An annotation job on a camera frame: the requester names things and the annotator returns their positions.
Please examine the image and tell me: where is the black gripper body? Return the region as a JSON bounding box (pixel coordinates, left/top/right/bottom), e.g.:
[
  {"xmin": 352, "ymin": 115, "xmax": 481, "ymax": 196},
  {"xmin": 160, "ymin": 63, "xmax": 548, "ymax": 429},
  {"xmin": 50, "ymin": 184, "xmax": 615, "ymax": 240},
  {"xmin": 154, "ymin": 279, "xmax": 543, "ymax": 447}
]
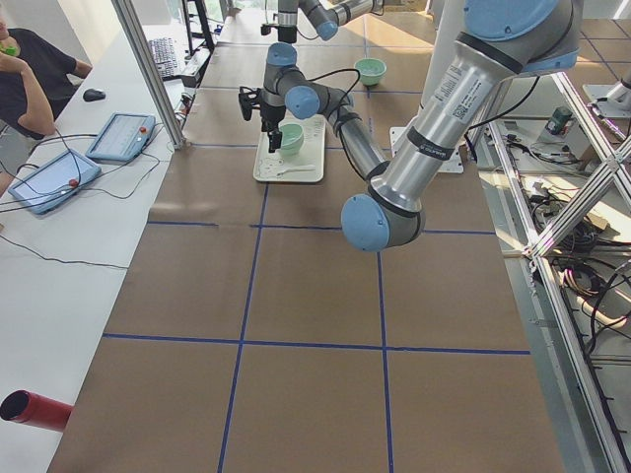
[{"xmin": 260, "ymin": 102, "xmax": 286, "ymax": 133}]

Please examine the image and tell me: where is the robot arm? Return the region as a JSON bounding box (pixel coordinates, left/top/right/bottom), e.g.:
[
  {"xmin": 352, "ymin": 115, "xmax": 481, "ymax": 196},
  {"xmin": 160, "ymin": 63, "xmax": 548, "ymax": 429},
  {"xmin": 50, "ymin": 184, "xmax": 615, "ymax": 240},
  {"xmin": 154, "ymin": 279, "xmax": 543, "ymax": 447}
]
[
  {"xmin": 239, "ymin": 1, "xmax": 583, "ymax": 252},
  {"xmin": 275, "ymin": 0, "xmax": 386, "ymax": 43}
]

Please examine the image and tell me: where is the white plastic spoon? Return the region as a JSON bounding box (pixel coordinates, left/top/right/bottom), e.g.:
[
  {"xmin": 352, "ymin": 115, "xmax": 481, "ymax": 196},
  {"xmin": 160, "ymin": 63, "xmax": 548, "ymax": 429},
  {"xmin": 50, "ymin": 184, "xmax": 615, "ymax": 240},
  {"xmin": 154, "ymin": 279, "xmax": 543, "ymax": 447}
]
[{"xmin": 275, "ymin": 165, "xmax": 316, "ymax": 177}]

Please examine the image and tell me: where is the white tray with bear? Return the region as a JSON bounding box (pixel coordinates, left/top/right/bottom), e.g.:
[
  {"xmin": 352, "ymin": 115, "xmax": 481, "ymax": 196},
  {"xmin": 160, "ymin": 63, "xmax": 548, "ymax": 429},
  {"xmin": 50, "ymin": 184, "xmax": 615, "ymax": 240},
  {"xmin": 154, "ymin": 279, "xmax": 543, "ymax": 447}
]
[{"xmin": 252, "ymin": 114, "xmax": 326, "ymax": 183}]

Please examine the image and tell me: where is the green bowl with ice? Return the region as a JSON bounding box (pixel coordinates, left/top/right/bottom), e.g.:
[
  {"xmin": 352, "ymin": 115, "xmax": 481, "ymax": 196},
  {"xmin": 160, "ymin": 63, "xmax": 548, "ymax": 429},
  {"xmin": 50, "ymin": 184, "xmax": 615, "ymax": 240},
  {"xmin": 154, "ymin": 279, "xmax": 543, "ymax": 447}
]
[{"xmin": 354, "ymin": 58, "xmax": 387, "ymax": 87}]

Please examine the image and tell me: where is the black keyboard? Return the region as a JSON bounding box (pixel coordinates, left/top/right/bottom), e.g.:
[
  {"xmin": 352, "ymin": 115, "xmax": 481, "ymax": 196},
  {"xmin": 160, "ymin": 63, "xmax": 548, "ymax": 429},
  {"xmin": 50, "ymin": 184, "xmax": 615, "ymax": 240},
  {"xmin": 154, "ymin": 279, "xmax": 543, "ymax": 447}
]
[{"xmin": 148, "ymin": 37, "xmax": 179, "ymax": 81}]

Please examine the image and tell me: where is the teach pendant far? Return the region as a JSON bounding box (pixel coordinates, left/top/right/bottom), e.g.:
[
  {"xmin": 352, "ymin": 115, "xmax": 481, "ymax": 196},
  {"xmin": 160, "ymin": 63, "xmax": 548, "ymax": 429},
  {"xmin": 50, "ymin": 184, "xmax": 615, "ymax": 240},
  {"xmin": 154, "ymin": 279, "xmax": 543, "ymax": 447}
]
[{"xmin": 86, "ymin": 112, "xmax": 156, "ymax": 163}]

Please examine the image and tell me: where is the teach pendant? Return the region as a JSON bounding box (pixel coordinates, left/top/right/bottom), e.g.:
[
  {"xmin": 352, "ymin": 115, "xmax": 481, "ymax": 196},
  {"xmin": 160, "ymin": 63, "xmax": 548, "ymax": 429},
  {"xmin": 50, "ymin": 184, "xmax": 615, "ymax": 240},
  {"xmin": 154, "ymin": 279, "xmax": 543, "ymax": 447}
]
[
  {"xmin": 8, "ymin": 149, "xmax": 102, "ymax": 215},
  {"xmin": 86, "ymin": 112, "xmax": 156, "ymax": 163}
]

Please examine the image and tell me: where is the black computer mouse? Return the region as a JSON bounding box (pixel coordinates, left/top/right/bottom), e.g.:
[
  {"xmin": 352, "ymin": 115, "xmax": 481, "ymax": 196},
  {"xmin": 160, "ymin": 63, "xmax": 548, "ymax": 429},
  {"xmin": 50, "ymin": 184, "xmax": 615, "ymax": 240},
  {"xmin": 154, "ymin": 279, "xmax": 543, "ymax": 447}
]
[{"xmin": 82, "ymin": 89, "xmax": 106, "ymax": 102}]

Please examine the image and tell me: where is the teach pendant near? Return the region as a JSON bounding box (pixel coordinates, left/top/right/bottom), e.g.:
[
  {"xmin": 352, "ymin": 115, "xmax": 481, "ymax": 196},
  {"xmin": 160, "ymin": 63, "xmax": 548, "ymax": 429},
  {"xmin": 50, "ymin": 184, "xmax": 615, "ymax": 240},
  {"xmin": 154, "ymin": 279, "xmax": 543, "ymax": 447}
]
[{"xmin": 8, "ymin": 149, "xmax": 102, "ymax": 215}]

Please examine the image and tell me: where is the seated person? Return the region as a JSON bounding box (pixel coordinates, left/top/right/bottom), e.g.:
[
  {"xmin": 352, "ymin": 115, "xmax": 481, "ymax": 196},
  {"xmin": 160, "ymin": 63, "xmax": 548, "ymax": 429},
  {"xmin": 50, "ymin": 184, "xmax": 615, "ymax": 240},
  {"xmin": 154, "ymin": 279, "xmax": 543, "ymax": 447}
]
[{"xmin": 0, "ymin": 9, "xmax": 95, "ymax": 196}]

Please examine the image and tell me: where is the red cylinder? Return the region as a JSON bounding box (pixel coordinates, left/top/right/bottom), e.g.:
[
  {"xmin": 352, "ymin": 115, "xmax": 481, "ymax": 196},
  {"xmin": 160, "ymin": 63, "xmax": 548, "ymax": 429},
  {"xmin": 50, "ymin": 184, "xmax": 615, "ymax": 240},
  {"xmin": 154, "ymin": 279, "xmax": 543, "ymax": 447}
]
[{"xmin": 1, "ymin": 390, "xmax": 73, "ymax": 432}]

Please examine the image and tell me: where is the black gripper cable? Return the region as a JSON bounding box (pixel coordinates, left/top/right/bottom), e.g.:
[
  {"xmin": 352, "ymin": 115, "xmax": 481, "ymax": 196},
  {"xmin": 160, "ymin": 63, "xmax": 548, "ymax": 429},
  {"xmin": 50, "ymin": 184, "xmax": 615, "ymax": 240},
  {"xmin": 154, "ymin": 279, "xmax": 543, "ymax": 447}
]
[{"xmin": 300, "ymin": 67, "xmax": 364, "ymax": 109}]

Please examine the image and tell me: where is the aluminium frame post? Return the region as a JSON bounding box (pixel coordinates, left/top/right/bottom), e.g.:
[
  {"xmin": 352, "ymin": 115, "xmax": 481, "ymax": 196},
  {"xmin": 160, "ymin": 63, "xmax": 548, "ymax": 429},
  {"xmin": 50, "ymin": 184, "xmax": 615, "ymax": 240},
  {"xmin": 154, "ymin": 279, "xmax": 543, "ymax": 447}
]
[{"xmin": 111, "ymin": 0, "xmax": 186, "ymax": 150}]

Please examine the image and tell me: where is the aluminium side frame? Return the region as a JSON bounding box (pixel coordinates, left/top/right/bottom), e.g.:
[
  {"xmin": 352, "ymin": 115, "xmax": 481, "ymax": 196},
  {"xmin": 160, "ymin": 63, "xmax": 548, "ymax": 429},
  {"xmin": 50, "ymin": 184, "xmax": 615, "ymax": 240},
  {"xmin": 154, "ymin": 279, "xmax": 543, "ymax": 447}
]
[{"xmin": 492, "ymin": 68, "xmax": 631, "ymax": 473}]

